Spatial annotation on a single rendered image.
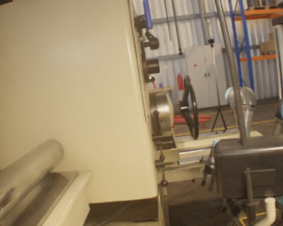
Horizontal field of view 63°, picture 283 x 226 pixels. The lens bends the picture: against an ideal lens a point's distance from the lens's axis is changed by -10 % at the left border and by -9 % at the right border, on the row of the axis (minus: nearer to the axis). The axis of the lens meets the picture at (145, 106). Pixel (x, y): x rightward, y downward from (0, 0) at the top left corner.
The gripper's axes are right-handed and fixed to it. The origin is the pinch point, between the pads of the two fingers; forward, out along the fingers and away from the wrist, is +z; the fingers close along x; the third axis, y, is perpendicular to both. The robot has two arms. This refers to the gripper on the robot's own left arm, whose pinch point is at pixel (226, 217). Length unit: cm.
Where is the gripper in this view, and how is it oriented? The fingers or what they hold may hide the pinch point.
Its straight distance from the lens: 143.4
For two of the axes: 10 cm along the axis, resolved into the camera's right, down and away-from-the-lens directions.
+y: -9.6, -2.6, 0.0
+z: -2.5, 9.2, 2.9
